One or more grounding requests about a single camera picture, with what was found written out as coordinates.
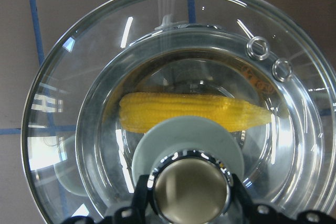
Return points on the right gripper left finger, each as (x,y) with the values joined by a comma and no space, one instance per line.
(134,213)

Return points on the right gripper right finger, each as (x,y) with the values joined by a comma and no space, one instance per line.
(263,213)

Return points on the yellow corn cob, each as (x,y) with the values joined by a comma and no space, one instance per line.
(141,111)

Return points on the glass pot lid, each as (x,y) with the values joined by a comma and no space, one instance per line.
(190,185)

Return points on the pale green electric pot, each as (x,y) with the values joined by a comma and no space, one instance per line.
(280,162)

